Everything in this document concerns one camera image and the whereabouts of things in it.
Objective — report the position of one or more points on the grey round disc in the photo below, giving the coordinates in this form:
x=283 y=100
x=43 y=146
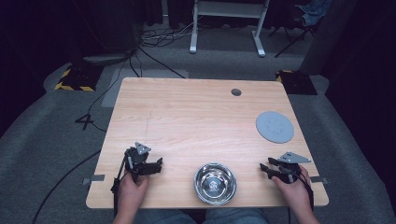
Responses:
x=275 y=127

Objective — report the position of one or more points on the white desk frame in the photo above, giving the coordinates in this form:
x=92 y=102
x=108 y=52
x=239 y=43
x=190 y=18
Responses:
x=229 y=9

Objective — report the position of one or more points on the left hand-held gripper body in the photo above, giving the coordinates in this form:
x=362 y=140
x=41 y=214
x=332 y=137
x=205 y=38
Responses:
x=137 y=158

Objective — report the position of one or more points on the grey column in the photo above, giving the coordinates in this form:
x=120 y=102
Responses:
x=327 y=37

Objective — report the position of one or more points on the black yellow striped base plate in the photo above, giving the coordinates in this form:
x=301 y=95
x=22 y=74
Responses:
x=297 y=82
x=79 y=79

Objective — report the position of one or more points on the folding chair with blue cloth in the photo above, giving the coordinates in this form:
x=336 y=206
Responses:
x=311 y=14

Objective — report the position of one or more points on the stainless steel bowl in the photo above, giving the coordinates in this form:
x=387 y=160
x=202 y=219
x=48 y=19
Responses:
x=215 y=184

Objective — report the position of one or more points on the person's left hand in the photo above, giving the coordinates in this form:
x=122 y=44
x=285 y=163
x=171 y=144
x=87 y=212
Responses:
x=130 y=194

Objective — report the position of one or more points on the grey tape strip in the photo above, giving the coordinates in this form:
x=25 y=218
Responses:
x=318 y=179
x=95 y=179

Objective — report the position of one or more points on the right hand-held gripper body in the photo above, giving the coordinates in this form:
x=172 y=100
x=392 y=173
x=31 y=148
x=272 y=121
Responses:
x=289 y=168

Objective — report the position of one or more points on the person's right hand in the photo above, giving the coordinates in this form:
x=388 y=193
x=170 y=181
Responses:
x=292 y=194

